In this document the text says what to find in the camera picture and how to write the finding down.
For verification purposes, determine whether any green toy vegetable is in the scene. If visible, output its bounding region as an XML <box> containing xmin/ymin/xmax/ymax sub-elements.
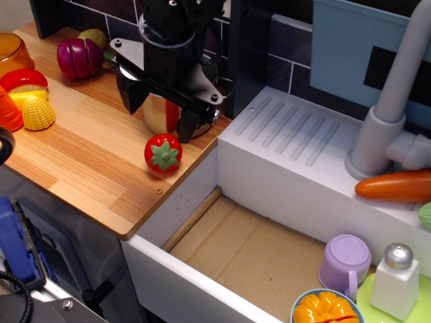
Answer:
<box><xmin>418</xmin><ymin>202</ymin><xmax>431</xmax><ymax>230</ymax></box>

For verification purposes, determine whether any orange toy pumpkin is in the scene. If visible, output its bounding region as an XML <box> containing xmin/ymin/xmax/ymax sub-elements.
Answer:
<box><xmin>292</xmin><ymin>291</ymin><xmax>360</xmax><ymax>323</ymax></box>

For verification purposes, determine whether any black shelf upright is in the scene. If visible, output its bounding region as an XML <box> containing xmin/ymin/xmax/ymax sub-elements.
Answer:
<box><xmin>225</xmin><ymin>0</ymin><xmax>277</xmax><ymax>119</ymax></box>

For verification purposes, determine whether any blue clamp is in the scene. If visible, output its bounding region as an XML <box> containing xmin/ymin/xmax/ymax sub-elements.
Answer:
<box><xmin>1</xmin><ymin>196</ymin><xmax>46</xmax><ymax>290</ymax></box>

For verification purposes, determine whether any yellow toy banana slice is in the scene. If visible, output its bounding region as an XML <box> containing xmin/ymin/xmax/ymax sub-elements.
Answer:
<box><xmin>9</xmin><ymin>90</ymin><xmax>48</xmax><ymax>110</ymax></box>

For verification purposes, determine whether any yellow toy corn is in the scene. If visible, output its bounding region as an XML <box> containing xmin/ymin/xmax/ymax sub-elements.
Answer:
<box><xmin>22</xmin><ymin>95</ymin><xmax>56</xmax><ymax>131</ymax></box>

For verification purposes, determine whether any purple toy eggplant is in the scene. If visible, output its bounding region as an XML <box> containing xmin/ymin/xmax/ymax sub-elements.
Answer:
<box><xmin>57</xmin><ymin>38</ymin><xmax>104</xmax><ymax>80</ymax></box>

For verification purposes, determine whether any orange transparent cup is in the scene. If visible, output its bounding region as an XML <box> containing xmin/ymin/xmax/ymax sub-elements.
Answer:
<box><xmin>0</xmin><ymin>31</ymin><xmax>35</xmax><ymax>77</ymax></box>

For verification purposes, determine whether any orange toy carrot left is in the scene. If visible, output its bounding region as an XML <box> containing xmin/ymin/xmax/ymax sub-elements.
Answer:
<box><xmin>0</xmin><ymin>87</ymin><xmax>24</xmax><ymax>132</ymax></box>

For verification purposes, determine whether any orange toy carrot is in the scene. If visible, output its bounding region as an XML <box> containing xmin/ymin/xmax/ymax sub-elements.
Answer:
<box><xmin>355</xmin><ymin>169</ymin><xmax>430</xmax><ymax>203</ymax></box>
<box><xmin>0</xmin><ymin>87</ymin><xmax>24</xmax><ymax>132</ymax></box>

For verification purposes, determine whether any grey toy faucet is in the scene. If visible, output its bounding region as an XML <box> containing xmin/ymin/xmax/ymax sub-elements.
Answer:
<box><xmin>345</xmin><ymin>1</ymin><xmax>430</xmax><ymax>180</ymax></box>

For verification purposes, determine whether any light blue box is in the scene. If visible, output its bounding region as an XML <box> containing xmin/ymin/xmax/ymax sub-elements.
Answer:
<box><xmin>309</xmin><ymin>0</ymin><xmax>431</xmax><ymax>122</ymax></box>

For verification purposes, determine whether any blue bowl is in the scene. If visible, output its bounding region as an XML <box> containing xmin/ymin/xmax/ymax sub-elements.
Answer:
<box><xmin>290</xmin><ymin>288</ymin><xmax>366</xmax><ymax>323</ymax></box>

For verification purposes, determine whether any light green plate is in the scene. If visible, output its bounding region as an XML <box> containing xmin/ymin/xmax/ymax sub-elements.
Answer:
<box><xmin>356</xmin><ymin>274</ymin><xmax>431</xmax><ymax>323</ymax></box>

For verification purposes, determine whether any orange toy carrot right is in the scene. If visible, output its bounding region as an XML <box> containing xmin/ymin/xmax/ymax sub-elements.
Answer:
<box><xmin>355</xmin><ymin>169</ymin><xmax>430</xmax><ymax>203</ymax></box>

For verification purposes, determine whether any white toy sink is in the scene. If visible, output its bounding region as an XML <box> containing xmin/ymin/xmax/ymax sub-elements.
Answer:
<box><xmin>123</xmin><ymin>87</ymin><xmax>430</xmax><ymax>322</ymax></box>

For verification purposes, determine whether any red toy strawberry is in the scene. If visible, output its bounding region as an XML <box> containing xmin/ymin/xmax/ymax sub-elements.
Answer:
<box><xmin>144</xmin><ymin>134</ymin><xmax>183</xmax><ymax>173</ymax></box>

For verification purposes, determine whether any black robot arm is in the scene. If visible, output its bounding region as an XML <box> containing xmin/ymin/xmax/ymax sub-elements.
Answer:
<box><xmin>110</xmin><ymin>1</ymin><xmax>224</xmax><ymax>143</ymax></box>

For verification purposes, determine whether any lilac plastic mug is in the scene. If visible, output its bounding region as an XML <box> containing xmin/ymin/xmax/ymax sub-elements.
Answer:
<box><xmin>318</xmin><ymin>234</ymin><xmax>372</xmax><ymax>301</ymax></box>

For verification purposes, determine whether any white salt shaker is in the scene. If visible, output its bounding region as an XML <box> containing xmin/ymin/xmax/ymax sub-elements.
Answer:
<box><xmin>370</xmin><ymin>242</ymin><xmax>420</xmax><ymax>321</ymax></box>

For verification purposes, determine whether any black knob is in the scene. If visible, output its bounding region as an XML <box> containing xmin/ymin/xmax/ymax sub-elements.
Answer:
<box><xmin>81</xmin><ymin>280</ymin><xmax>114</xmax><ymax>308</ymax></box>

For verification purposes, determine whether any shiny metal pot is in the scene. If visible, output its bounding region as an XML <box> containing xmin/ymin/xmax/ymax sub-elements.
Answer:
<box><xmin>138</xmin><ymin>64</ymin><xmax>234</xmax><ymax>138</ymax></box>

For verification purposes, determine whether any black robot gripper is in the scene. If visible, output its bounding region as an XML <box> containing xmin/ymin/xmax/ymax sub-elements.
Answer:
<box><xmin>110</xmin><ymin>38</ymin><xmax>223</xmax><ymax>143</ymax></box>

